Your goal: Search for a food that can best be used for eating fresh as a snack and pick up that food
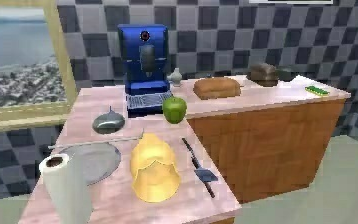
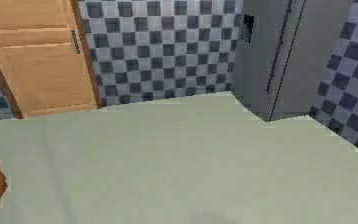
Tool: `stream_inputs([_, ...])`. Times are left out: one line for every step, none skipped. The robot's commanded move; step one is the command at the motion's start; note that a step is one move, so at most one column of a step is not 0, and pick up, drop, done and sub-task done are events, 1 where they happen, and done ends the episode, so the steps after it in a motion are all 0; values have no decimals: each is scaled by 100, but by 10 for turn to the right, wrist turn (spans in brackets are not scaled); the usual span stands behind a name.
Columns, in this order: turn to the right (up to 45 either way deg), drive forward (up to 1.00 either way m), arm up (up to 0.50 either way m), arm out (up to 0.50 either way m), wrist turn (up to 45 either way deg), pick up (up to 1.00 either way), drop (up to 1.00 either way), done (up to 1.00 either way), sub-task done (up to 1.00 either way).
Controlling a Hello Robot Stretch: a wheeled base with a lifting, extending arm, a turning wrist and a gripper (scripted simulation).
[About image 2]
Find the grey fridge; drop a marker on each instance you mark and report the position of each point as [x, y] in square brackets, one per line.
[287, 56]

